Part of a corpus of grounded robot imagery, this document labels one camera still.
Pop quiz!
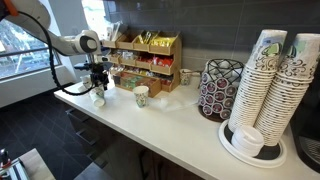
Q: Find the metal clamp device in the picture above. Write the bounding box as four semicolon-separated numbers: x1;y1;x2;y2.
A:
0;148;29;180

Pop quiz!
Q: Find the wooden tea bag box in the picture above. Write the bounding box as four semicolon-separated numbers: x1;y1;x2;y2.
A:
113;72;163;99

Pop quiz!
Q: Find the light wooden board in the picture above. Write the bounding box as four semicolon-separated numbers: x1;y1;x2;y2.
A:
18;148;56;180

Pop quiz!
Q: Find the small patterned paper cup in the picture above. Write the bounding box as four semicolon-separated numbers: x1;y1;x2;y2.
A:
179;68;194;86

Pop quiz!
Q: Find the narrow wooden tiered organizer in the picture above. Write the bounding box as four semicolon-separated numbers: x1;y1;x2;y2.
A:
101;38;121;73

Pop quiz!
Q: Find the tall patterned paper cup stack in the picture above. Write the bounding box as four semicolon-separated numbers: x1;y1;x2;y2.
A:
253;32;320;147
227;28;288;134

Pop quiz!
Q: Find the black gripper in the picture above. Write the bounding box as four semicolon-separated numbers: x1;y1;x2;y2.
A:
89;62;110;92

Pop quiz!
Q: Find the window with dark frame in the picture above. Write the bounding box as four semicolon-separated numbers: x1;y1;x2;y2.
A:
0;19;63;81

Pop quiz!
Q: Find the red white packets pile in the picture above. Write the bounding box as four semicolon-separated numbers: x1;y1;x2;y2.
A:
135;54;152;66

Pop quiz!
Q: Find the white plastic lid stack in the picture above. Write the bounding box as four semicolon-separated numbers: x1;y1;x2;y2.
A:
230;123;265;158

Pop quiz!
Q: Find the dark lower cabinet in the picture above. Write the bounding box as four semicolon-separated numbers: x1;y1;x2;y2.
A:
64;106;204;180

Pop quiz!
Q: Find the wrapped stirrers bundle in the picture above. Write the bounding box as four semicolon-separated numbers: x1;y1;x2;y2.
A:
105;21;124;43

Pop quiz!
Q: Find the white round tray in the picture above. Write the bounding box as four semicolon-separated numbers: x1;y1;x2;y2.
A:
218;119;288;169

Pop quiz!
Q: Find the clear plastic bag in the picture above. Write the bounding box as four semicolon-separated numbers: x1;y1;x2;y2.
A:
159;87;201;113

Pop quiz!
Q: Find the yellow stick packets pile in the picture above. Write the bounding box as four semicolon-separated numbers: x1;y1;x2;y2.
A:
137;30;158;45

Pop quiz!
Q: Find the black wire pod carousel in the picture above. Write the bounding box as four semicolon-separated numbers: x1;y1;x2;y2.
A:
197;58;245;123

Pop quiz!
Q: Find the bright narrow window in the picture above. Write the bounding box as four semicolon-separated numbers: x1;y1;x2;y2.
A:
81;0;109;41

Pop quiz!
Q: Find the wide wooden tiered organizer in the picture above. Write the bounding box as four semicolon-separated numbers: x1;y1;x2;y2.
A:
114;29;183;93

